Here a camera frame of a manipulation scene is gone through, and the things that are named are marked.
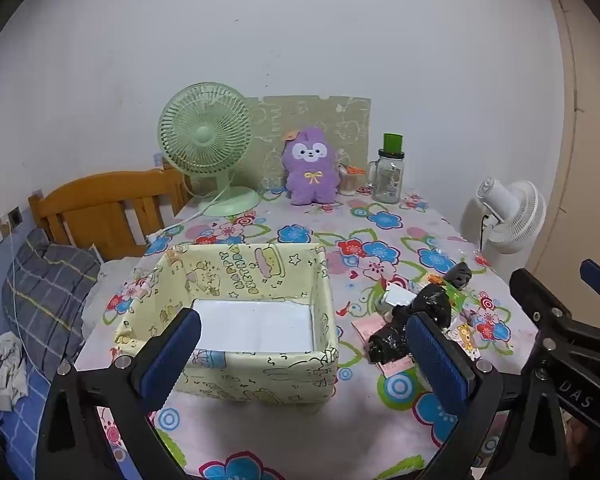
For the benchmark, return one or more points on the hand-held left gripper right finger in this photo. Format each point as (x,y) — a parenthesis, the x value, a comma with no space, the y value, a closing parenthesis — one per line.
(440,360)

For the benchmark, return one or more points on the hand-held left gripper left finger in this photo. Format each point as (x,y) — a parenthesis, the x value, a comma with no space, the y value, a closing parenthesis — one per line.
(172,355)

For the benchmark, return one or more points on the cartoon sticker packet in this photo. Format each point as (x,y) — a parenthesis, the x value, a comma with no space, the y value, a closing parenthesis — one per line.
(465,337)

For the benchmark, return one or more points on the black plastic bag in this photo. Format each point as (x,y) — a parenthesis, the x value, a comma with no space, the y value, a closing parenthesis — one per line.
(430,305)

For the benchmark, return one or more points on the green snack packet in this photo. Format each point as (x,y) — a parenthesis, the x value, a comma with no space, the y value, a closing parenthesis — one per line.
(455,295)

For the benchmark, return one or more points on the white tissue pack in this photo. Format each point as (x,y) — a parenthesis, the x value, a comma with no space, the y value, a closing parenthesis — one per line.
(397,297)

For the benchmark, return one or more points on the pink paper packet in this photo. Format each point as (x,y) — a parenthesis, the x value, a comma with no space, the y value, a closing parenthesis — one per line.
(365,330)

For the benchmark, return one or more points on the grey sock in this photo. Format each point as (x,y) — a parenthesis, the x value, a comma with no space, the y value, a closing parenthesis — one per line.
(459,275)

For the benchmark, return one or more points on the yellow cartoon fabric storage box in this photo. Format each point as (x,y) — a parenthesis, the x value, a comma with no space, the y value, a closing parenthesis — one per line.
(260,375)

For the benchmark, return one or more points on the white standing fan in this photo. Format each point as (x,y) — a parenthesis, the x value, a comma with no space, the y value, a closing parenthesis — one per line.
(517,215)

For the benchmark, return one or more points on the grey plaid pillow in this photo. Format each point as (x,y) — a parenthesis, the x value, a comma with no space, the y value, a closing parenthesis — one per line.
(50,295)

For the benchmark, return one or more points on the floral tablecloth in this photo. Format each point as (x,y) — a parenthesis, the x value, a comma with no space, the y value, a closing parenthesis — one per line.
(375,240)

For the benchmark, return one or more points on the wooden headboard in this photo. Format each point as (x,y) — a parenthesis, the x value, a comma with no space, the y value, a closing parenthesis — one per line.
(100,210)

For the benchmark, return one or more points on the blue bed sheet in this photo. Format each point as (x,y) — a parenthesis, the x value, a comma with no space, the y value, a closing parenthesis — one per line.
(25,430)

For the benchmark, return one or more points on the crumpled white cloth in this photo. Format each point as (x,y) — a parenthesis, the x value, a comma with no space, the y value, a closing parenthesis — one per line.
(5,375)

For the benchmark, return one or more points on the glass jar mug green lid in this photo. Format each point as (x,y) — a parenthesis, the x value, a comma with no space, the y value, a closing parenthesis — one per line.
(387,180)

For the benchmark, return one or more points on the cotton swab container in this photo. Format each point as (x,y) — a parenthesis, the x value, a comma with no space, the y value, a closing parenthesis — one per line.
(349,182)

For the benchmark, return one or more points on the green desk fan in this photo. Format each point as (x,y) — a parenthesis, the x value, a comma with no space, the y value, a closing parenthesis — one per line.
(205,135)

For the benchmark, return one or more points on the purple plush toy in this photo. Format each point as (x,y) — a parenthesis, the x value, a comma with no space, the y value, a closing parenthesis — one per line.
(310,170)

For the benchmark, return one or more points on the green patterned board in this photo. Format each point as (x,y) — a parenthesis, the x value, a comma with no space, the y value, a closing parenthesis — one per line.
(330,115)

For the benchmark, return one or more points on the wall socket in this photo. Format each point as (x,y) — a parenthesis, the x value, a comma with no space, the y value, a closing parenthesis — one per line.
(15,216)

